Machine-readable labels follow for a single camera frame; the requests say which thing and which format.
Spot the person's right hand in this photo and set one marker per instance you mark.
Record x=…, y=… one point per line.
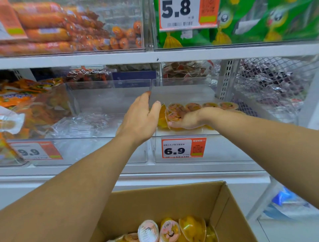
x=197, y=121

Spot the person's left hand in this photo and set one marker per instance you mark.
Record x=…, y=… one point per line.
x=139, y=122

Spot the yellow jelly cup pink lid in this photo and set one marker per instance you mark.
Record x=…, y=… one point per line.
x=174, y=116

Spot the cluster of yellow jelly cups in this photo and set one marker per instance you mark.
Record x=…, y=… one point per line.
x=228, y=106

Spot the brown cardboard box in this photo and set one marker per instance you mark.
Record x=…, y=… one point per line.
x=162, y=199

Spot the pile of yellow jelly cups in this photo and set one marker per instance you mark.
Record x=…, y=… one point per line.
x=192, y=229

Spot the person's right forearm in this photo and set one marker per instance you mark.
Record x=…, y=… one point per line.
x=274, y=149

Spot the person's left forearm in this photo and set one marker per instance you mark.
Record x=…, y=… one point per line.
x=62, y=197

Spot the orange white price tag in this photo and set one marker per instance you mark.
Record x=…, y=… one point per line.
x=30, y=152
x=177, y=12
x=174, y=150
x=10, y=22

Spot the dark blue card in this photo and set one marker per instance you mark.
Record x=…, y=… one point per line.
x=134, y=75

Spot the pile of brown sachets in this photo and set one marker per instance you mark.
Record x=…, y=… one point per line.
x=184, y=71

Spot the crumpled clear plastic bag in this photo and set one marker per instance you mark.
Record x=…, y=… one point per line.
x=87, y=124

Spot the pile of red snack packets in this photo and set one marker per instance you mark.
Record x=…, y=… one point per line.
x=87, y=74

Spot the green sausage packet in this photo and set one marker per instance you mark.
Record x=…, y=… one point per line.
x=294, y=25
x=194, y=38
x=239, y=32

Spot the pile of silver foil packets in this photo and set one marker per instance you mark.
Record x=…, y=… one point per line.
x=271, y=82

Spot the pile of orange snack packets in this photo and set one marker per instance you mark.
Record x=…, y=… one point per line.
x=37, y=112

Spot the blue snack bags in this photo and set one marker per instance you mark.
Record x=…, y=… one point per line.
x=281, y=197

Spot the white sausage packet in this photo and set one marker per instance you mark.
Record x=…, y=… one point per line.
x=10, y=123

